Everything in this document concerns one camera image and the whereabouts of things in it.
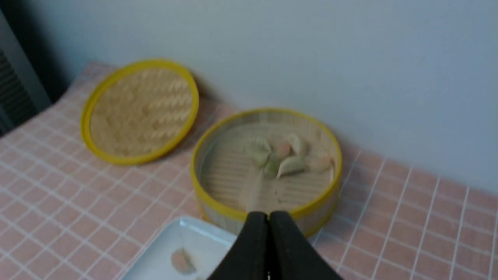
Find white dumpling steamer top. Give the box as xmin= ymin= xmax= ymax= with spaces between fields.
xmin=286 ymin=133 xmax=308 ymax=158

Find pink checkered tablecloth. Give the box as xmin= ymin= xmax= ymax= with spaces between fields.
xmin=0 ymin=64 xmax=498 ymax=280

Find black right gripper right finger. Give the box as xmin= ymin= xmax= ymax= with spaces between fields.
xmin=269 ymin=211 xmax=343 ymax=280

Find pale pink dumpling steamer right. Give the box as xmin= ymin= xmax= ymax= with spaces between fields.
xmin=307 ymin=151 xmax=335 ymax=173

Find green dumpling steamer centre-left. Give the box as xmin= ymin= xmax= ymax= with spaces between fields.
xmin=244 ymin=136 xmax=272 ymax=168

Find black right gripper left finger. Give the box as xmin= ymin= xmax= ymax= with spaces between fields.
xmin=208 ymin=212 xmax=268 ymax=280

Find bamboo steamer lid yellow rim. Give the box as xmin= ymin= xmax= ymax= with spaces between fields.
xmin=80 ymin=59 xmax=200 ymax=165

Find white green dumpling steamer centre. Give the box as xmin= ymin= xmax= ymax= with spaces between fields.
xmin=276 ymin=156 xmax=307 ymax=178

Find bamboo steamer basket yellow rim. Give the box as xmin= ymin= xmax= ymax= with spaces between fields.
xmin=191 ymin=108 xmax=343 ymax=236

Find pink dumpling on plate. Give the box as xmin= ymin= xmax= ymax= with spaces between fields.
xmin=170 ymin=247 xmax=197 ymax=275

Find white square plate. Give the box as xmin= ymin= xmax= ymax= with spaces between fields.
xmin=123 ymin=216 xmax=237 ymax=280

